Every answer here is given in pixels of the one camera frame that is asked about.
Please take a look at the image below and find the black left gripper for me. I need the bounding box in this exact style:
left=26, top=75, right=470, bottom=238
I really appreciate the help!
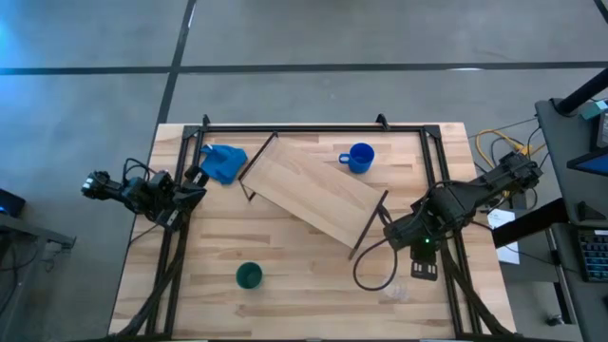
left=155, top=164, right=211, bottom=233

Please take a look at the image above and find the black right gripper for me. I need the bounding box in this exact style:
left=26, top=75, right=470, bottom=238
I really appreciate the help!
left=382, top=211, right=446, bottom=282

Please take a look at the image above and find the green cup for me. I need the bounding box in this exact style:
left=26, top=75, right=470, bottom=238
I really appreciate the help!
left=235, top=261, right=264, bottom=290

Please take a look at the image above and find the blue mug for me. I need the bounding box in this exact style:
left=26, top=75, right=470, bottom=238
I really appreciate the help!
left=337, top=142, right=376, bottom=175

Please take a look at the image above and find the wooden shelf with black legs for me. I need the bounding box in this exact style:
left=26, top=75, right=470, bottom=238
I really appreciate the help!
left=237, top=131, right=390, bottom=261

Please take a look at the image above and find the blue cloth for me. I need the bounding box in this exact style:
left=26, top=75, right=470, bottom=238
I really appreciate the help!
left=199, top=143, right=249, bottom=186

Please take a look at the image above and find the white paper sheet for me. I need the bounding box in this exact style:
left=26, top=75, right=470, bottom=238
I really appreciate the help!
left=487, top=208, right=522, bottom=266

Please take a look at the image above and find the black beam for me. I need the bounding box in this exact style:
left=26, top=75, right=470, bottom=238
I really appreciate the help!
left=491, top=198, right=570, bottom=249

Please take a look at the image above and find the grey metal stand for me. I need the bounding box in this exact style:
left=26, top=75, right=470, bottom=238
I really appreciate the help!
left=0, top=188, right=77, bottom=342

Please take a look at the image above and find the black keyboard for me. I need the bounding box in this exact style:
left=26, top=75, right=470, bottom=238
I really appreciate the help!
left=578, top=229, right=608, bottom=284

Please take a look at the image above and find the black box with blue light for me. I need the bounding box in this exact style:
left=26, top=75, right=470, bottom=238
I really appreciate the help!
left=0, top=188, right=28, bottom=219

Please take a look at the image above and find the grey side desk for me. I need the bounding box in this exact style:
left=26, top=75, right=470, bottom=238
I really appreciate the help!
left=535, top=97, right=608, bottom=342

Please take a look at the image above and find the tablet with blue screen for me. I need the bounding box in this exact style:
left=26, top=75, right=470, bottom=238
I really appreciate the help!
left=566, top=150, right=608, bottom=178

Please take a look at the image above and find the teal box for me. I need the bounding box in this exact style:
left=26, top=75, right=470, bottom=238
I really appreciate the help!
left=579, top=98, right=608, bottom=121

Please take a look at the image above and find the black pole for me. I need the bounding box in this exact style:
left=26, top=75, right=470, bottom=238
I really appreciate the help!
left=554, top=67, right=608, bottom=117

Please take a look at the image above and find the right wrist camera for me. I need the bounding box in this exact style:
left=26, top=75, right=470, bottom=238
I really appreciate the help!
left=408, top=235, right=441, bottom=262

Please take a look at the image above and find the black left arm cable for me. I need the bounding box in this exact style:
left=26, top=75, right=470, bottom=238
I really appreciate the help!
left=122, top=157, right=159, bottom=184

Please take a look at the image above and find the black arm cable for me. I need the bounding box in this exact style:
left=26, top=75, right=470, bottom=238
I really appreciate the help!
left=122, top=157, right=159, bottom=184
left=351, top=237, right=399, bottom=293

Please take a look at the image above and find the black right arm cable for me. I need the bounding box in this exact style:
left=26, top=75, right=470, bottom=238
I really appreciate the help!
left=351, top=237, right=399, bottom=293

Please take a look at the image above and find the yellow cable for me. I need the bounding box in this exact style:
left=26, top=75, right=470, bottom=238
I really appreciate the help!
left=476, top=128, right=547, bottom=170

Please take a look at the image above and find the black aluminium table frame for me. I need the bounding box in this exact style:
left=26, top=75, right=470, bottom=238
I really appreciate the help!
left=113, top=113, right=512, bottom=341

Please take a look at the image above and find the black triangular bracket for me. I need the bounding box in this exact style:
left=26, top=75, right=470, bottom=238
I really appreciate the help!
left=577, top=200, right=608, bottom=222

